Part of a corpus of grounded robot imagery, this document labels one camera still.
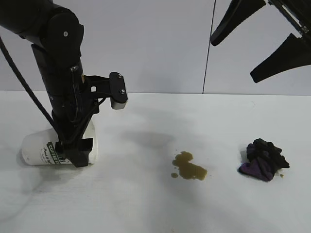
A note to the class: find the black left camera mount bracket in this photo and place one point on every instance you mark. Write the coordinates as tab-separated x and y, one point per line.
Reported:
99	83

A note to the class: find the brown coffee spill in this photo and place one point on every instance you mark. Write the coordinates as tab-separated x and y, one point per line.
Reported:
192	171

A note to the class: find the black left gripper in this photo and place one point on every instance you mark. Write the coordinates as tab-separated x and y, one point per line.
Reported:
63	114

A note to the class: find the purple and black cloth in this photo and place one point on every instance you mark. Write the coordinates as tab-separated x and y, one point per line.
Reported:
264	155

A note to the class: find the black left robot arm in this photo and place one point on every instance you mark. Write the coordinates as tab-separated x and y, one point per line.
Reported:
48	24

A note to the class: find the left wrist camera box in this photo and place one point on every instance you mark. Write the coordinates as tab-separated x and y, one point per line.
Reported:
118	89

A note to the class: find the white paper coffee cup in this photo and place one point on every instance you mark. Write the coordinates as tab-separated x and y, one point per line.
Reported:
36	150

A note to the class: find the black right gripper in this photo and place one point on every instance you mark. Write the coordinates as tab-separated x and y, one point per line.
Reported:
290	21

